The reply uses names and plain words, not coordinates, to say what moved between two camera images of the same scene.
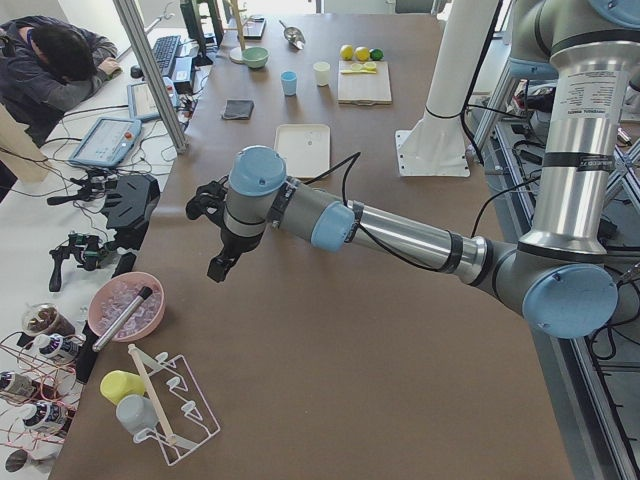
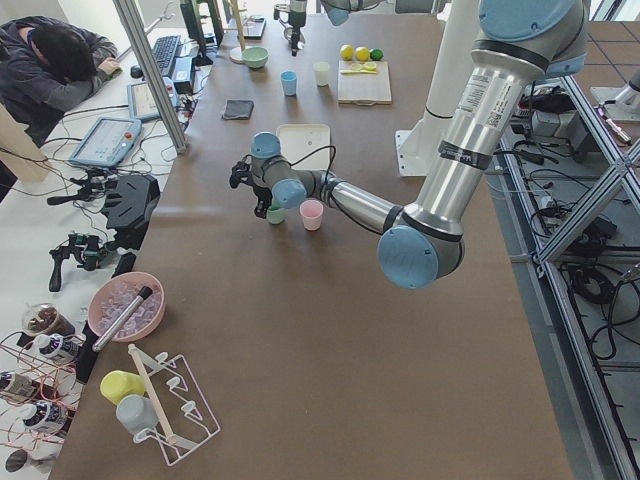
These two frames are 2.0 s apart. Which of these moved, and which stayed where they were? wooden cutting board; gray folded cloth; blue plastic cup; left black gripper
Moved: left black gripper
Stayed: gray folded cloth; blue plastic cup; wooden cutting board
